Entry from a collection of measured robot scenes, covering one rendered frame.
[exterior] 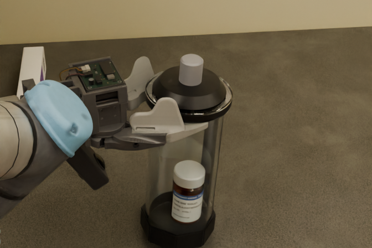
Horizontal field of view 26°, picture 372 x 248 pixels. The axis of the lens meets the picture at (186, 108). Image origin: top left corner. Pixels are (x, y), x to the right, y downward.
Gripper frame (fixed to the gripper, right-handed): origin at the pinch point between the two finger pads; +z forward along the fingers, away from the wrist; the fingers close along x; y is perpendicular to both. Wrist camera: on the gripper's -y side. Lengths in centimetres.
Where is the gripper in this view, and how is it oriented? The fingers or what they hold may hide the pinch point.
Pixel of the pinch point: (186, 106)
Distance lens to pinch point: 101.0
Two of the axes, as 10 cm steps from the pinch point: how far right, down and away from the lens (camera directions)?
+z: 9.4, -2.0, 2.9
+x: -3.5, -5.4, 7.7
